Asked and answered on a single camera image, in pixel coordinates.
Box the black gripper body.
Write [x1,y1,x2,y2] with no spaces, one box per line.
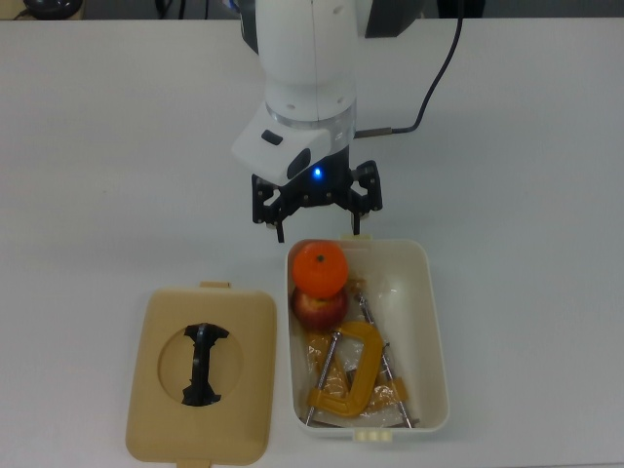
[281,143,355,210]

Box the orange mandarin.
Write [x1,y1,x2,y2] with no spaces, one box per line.
[292,241,351,300]

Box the red apple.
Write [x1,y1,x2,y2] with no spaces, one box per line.
[291,287,351,332]

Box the white plastic container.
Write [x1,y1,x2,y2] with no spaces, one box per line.
[285,234,449,443]

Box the beige container lid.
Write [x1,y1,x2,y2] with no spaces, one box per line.
[125,281,279,468]

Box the yellow C-clamp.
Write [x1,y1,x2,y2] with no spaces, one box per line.
[353,278,422,429]
[304,321,387,418]

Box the clear plastic bag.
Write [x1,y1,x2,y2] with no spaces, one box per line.
[302,276,411,426]

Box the black round object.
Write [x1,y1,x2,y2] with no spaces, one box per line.
[21,0,85,20]

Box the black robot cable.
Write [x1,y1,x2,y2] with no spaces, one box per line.
[354,17,465,139]

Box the black lid handle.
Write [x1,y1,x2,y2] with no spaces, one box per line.
[180,322,231,407]

